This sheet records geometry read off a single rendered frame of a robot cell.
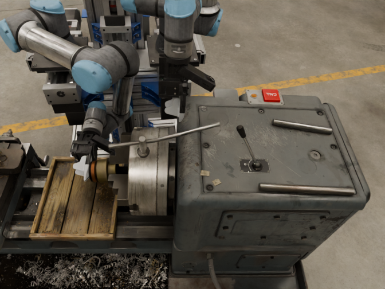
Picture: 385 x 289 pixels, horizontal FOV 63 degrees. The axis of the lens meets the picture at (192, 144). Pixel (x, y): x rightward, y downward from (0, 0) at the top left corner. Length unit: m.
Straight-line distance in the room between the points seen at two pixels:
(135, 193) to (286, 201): 0.46
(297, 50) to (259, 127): 2.85
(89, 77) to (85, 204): 0.53
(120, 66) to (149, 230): 0.63
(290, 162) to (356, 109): 2.42
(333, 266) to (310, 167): 1.42
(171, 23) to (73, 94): 0.74
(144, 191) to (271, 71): 2.65
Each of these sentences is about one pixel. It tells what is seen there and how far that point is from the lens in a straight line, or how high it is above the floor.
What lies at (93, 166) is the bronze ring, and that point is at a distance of 1.14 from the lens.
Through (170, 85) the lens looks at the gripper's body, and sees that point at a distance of 0.87.
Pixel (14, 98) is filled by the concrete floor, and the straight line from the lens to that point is 3.21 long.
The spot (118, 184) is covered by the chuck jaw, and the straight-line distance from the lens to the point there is 1.10.
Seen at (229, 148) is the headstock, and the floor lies 1.26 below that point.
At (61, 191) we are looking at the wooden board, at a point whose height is 0.89.
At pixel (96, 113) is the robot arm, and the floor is 1.11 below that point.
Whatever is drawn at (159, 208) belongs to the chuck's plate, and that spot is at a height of 1.10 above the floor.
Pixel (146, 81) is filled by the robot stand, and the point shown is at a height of 1.03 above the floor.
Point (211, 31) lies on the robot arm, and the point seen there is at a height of 1.32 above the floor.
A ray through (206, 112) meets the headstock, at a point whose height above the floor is 1.25.
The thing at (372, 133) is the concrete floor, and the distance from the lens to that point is 3.27.
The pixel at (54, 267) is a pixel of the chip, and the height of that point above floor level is 0.55.
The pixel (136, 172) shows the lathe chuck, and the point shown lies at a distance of 0.99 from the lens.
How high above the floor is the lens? 2.04
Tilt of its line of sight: 52 degrees down
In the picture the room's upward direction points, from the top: 7 degrees clockwise
